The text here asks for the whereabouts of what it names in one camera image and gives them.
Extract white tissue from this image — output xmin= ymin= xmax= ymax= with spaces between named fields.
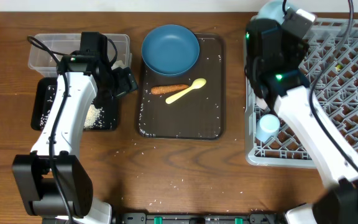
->
xmin=111 ymin=60 xmax=126 ymax=70

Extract orange carrot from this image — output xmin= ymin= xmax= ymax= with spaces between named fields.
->
xmin=151 ymin=84 xmax=189 ymax=95

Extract white rice grains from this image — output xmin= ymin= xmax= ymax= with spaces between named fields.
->
xmin=39 ymin=85 xmax=105 ymax=130

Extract dark blue plate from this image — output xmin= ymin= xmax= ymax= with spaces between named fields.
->
xmin=141 ymin=24 xmax=200 ymax=77

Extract light blue plastic cup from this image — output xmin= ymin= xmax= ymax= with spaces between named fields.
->
xmin=255 ymin=114 xmax=280 ymax=142

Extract light blue bowl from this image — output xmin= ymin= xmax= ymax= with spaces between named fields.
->
xmin=255 ymin=0 xmax=285 ymax=24

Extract pink plastic cup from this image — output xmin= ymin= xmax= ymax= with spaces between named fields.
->
xmin=255 ymin=96 xmax=268 ymax=110

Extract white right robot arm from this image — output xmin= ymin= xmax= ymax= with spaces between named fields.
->
xmin=244 ymin=19 xmax=358 ymax=223

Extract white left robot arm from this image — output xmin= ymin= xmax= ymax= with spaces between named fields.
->
xmin=12 ymin=55 xmax=137 ymax=223

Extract grey dishwasher rack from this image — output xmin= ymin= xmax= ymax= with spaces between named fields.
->
xmin=245 ymin=18 xmax=358 ymax=169

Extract black tray bin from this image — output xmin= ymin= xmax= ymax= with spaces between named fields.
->
xmin=30 ymin=77 xmax=119 ymax=131

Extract yellow plastic spoon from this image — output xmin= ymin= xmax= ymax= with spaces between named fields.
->
xmin=165 ymin=78 xmax=207 ymax=104

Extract dark brown serving tray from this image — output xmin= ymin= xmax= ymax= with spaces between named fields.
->
xmin=135 ymin=33 xmax=226 ymax=140

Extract clear plastic bin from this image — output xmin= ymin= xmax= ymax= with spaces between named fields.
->
xmin=27 ymin=33 xmax=132 ymax=78

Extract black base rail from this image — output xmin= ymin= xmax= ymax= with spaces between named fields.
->
xmin=41 ymin=207 xmax=291 ymax=224

